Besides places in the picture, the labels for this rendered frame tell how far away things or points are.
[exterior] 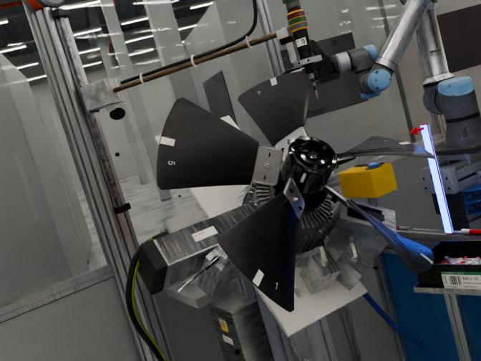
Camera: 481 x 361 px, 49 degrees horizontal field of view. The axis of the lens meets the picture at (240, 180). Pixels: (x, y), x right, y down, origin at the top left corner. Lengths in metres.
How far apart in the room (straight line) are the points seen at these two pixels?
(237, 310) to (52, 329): 0.61
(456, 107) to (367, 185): 0.46
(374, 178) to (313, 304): 0.55
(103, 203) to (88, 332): 0.44
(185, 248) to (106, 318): 0.70
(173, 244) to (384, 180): 0.82
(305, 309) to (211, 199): 0.39
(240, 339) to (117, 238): 0.47
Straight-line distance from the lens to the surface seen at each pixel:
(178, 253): 1.20
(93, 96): 1.60
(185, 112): 1.27
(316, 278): 1.31
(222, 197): 1.46
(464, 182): 1.96
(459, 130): 2.02
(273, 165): 1.27
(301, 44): 1.32
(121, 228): 1.67
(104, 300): 1.84
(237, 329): 1.53
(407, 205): 2.57
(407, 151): 1.42
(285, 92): 1.46
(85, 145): 1.65
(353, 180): 1.80
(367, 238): 1.42
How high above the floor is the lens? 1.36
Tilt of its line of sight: 7 degrees down
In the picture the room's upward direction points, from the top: 16 degrees counter-clockwise
